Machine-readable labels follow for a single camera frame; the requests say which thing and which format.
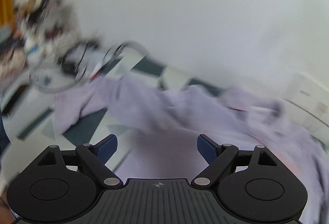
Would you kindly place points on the blue cloth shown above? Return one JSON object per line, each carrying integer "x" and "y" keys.
{"x": 3, "y": 134}

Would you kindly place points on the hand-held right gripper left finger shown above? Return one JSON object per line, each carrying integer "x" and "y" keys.
{"x": 109, "y": 147}

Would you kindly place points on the white wall outlet plate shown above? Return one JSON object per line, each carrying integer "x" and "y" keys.
{"x": 308, "y": 95}

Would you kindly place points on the lavender fleece garment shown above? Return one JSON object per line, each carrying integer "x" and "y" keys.
{"x": 180, "y": 116}

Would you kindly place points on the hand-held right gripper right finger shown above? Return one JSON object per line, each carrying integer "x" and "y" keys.
{"x": 205, "y": 148}

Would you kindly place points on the blurred clutter pile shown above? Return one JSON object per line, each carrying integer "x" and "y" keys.
{"x": 41, "y": 16}

